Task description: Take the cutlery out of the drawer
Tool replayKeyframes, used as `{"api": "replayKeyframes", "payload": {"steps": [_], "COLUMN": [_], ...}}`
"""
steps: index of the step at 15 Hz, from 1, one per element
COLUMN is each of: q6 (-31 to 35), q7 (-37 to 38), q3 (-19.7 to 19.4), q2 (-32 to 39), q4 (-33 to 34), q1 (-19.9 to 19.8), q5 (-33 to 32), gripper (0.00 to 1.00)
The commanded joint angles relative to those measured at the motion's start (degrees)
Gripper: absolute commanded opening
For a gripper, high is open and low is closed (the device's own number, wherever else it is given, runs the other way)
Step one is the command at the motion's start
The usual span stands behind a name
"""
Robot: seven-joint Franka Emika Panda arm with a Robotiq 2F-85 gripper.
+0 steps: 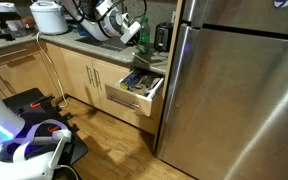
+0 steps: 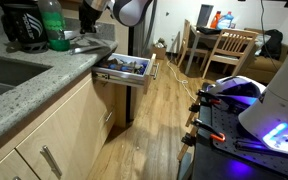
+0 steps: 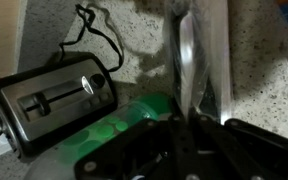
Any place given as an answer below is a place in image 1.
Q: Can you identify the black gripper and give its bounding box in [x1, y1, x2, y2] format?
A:
[130, 34, 144, 52]

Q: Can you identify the silver metal cutlery piece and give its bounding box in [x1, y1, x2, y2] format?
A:
[133, 52, 167, 62]

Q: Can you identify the open wooden kitchen drawer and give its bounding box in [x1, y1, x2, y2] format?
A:
[104, 67, 166, 118]

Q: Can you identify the green plastic bottle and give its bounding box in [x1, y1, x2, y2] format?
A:
[138, 17, 152, 56]

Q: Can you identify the steel kitchen sink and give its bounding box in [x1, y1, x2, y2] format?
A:
[75, 34, 132, 53]

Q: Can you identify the light wood cabinet door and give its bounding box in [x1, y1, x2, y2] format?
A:
[91, 59, 133, 118]
[59, 47, 94, 108]

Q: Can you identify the blue cardboard box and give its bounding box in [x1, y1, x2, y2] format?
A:
[119, 71, 142, 91]

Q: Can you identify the grey metal utensils heap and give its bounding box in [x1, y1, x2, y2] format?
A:
[130, 73, 162, 98]

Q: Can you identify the blue dish soap bottle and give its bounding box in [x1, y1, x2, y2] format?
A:
[76, 22, 89, 37]

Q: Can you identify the white rice cooker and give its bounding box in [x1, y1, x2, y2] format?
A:
[28, 0, 69, 36]

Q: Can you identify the stainless steel refrigerator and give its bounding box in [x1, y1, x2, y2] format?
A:
[155, 0, 288, 180]

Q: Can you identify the black clamp orange tip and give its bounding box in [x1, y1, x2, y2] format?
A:
[19, 94, 57, 116]
[46, 113, 80, 134]

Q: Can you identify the white plastic container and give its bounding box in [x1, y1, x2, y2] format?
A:
[0, 2, 27, 33]

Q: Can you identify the blue white fridge magnet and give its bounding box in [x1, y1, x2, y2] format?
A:
[273, 0, 288, 8]

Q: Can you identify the white VR headset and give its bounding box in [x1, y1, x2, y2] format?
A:
[0, 119, 73, 180]

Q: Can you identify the silver cabinet door handle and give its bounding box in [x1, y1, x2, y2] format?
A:
[85, 65, 95, 88]
[93, 68, 103, 92]

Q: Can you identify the silver drawer bar handle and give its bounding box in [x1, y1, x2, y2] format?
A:
[107, 94, 141, 110]

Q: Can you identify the white appliance power cable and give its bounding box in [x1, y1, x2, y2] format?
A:
[35, 31, 68, 109]

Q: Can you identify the silver horizontal cabinet handle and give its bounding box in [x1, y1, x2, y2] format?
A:
[0, 48, 28, 59]

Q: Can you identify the silver slanted cabinet handle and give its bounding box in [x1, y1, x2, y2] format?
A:
[0, 74, 17, 95]

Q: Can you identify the black stand bracket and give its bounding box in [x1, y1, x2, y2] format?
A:
[0, 11, 22, 42]

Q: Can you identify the white headset cable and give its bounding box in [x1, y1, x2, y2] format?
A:
[55, 163, 80, 180]

